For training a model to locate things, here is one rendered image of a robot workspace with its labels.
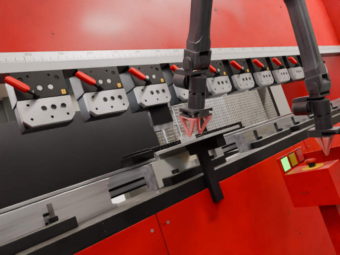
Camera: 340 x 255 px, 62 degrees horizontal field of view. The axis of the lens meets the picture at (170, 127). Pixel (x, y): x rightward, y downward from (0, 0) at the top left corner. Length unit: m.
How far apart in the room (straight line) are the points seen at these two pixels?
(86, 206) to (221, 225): 0.45
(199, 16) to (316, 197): 0.69
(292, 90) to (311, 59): 2.05
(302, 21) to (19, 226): 1.08
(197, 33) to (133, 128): 0.90
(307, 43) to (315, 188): 0.50
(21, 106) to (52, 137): 0.59
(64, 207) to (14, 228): 0.13
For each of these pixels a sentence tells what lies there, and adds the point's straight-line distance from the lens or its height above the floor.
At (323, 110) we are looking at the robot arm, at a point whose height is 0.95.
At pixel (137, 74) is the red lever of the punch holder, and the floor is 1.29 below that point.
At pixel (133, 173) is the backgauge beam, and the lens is 1.28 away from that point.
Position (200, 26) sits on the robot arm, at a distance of 0.88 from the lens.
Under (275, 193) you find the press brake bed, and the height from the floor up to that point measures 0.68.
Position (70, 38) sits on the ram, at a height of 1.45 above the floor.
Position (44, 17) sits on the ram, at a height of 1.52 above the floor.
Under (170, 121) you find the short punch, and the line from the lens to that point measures 1.14.
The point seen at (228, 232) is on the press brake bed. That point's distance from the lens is 1.06.
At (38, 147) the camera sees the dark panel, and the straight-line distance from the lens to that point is 1.44.
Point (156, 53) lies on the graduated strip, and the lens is 1.20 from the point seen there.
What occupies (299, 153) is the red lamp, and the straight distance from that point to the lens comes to 1.24.
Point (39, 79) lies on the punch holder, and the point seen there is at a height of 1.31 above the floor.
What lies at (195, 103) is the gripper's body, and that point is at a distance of 0.93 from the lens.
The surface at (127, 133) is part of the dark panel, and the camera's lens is 1.62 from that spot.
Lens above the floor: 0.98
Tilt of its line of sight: 5 degrees up
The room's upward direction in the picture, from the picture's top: 19 degrees counter-clockwise
